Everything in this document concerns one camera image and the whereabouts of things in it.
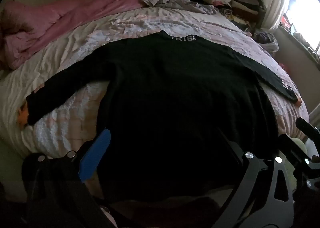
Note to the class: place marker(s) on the black long-sleeve shirt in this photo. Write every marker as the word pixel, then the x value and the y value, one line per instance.
pixel 175 93

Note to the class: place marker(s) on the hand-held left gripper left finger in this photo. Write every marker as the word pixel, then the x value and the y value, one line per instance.
pixel 96 153

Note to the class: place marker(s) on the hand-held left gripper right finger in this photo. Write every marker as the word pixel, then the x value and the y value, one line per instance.
pixel 243 161

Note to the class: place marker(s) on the white plastic bag of clothes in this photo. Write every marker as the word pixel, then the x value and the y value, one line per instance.
pixel 267 40

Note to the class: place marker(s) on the pink checked tufted blanket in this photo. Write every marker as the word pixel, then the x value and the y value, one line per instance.
pixel 150 20

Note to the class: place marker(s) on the person's light green fluffy clothing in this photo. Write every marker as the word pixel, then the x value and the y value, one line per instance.
pixel 298 144

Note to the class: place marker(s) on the cream bed sheet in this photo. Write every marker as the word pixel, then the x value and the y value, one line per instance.
pixel 37 72

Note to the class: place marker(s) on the pile of folded clothes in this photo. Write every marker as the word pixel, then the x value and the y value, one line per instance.
pixel 237 0

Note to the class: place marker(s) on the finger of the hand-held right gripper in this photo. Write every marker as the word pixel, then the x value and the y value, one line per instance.
pixel 303 161
pixel 308 129

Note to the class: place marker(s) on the window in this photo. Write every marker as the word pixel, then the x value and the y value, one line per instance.
pixel 307 5

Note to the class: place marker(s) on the pink duvet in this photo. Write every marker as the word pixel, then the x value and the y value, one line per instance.
pixel 62 20

